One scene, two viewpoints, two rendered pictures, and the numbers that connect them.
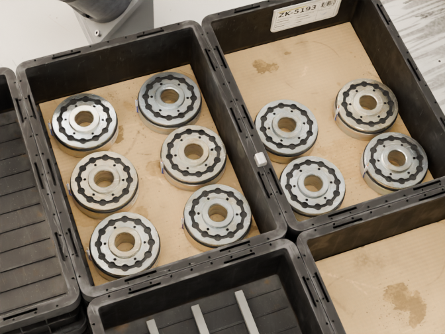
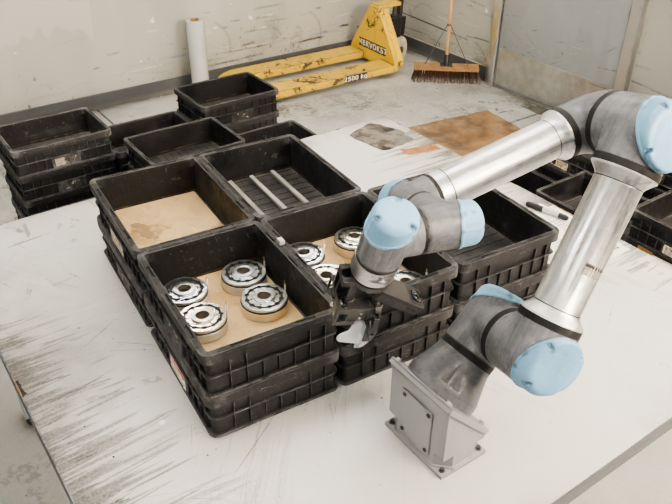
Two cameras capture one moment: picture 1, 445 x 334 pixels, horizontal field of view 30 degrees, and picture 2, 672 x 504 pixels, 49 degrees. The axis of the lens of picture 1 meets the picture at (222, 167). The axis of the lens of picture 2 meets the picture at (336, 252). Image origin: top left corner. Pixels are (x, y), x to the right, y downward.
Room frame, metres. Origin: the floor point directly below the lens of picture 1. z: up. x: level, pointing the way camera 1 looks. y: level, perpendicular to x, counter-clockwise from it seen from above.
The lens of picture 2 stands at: (1.99, -0.03, 1.83)
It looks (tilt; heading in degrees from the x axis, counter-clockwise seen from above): 33 degrees down; 176
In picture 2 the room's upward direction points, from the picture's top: 1 degrees clockwise
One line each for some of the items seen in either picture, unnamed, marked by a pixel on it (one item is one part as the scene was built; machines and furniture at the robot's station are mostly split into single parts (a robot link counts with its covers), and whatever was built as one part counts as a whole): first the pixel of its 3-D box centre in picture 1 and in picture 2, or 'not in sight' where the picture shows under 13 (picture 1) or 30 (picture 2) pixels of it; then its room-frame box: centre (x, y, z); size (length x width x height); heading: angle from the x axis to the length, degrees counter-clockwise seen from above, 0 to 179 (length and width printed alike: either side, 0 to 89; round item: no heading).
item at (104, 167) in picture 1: (104, 179); not in sight; (0.56, 0.18, 0.86); 0.05 x 0.05 x 0.01
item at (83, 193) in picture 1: (104, 180); not in sight; (0.56, 0.18, 0.86); 0.10 x 0.10 x 0.01
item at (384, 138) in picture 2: not in sight; (380, 134); (-0.48, 0.31, 0.71); 0.22 x 0.19 x 0.01; 31
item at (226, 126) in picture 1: (146, 166); (354, 264); (0.59, 0.12, 0.87); 0.40 x 0.30 x 0.11; 26
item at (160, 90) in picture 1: (169, 97); not in sight; (0.72, 0.10, 0.86); 0.05 x 0.05 x 0.01
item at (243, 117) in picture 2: not in sight; (229, 133); (-1.27, -0.30, 0.37); 0.40 x 0.30 x 0.45; 122
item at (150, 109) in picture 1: (169, 98); not in sight; (0.72, 0.10, 0.86); 0.10 x 0.10 x 0.01
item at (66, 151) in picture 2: not in sight; (62, 177); (-0.85, -0.99, 0.37); 0.40 x 0.30 x 0.45; 122
